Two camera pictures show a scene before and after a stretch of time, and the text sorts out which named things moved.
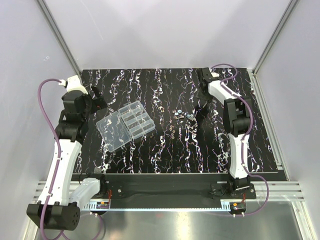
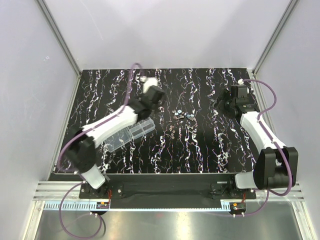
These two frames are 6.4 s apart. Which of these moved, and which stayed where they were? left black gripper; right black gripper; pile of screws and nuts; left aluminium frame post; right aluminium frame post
Moved: right black gripper; left black gripper
Stayed: right aluminium frame post; left aluminium frame post; pile of screws and nuts
